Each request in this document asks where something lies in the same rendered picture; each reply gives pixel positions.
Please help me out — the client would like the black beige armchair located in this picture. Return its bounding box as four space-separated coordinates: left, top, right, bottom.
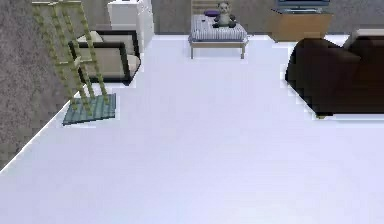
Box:
68 30 142 86

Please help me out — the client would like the grey teddy bear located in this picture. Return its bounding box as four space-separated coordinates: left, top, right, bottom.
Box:
212 1 238 29

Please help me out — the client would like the yellow-green ladder shelf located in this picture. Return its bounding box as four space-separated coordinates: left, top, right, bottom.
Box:
31 0 118 127

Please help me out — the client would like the white cabinet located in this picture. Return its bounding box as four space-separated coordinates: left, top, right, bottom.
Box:
107 0 155 53

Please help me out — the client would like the wooden television stand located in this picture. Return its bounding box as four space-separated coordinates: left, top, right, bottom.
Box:
268 8 334 43

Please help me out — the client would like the dark brown sofa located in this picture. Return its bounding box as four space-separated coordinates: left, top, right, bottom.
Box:
284 28 384 118

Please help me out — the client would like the grey television set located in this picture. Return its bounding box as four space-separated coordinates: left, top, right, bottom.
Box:
274 0 332 11

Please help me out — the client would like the striped bed with wooden frame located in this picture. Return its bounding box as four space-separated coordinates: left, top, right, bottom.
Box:
188 0 249 60

